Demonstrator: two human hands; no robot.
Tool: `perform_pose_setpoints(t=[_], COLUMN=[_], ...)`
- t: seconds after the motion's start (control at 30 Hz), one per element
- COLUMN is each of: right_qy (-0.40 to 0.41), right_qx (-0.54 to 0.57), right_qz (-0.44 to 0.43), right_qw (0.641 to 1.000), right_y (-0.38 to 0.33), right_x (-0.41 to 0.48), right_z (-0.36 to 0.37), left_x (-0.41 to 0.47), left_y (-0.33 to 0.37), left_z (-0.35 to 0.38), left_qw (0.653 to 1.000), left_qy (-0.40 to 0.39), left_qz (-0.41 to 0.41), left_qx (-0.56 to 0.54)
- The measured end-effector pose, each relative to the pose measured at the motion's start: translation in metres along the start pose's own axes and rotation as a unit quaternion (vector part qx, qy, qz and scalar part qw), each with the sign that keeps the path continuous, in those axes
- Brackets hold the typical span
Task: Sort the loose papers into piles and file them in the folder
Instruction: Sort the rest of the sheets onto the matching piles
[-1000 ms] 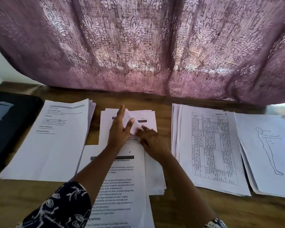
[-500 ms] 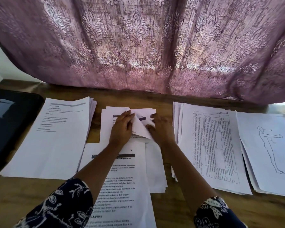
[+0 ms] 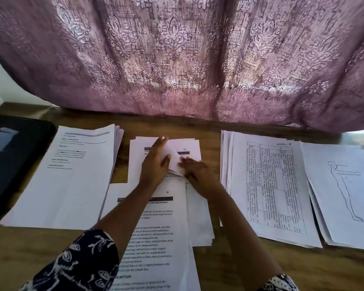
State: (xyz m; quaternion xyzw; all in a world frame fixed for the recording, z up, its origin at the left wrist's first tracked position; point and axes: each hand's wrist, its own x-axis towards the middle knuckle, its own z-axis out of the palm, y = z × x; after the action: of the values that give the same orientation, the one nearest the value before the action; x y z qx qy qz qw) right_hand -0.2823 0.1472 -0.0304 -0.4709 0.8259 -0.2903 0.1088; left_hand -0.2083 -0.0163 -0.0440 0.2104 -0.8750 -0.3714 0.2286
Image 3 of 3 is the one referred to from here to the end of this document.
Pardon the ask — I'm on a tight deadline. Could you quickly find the person's left hand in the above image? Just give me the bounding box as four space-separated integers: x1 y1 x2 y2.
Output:
137 136 172 192

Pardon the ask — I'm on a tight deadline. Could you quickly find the person's right hand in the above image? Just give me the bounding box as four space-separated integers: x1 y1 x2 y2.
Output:
178 156 224 199

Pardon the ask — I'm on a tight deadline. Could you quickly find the dark-header text paper pile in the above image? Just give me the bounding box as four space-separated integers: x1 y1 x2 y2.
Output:
127 135 216 248

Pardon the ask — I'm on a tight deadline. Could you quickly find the table-print paper pile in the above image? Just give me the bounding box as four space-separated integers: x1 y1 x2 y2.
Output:
220 130 324 249

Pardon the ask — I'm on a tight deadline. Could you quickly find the stack with dark header bar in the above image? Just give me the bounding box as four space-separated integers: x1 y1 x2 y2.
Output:
99 177 201 291

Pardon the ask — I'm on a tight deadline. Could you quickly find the stack of printed papers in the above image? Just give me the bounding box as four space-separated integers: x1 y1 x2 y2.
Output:
0 123 125 232

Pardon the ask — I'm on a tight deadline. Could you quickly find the black folder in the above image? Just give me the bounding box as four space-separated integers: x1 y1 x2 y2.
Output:
0 113 57 231

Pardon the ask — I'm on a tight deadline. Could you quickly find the person's right forearm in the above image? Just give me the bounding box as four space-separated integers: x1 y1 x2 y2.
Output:
209 190 284 287

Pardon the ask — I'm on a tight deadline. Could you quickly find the pink patterned curtain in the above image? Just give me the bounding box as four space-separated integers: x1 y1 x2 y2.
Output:
0 0 364 133

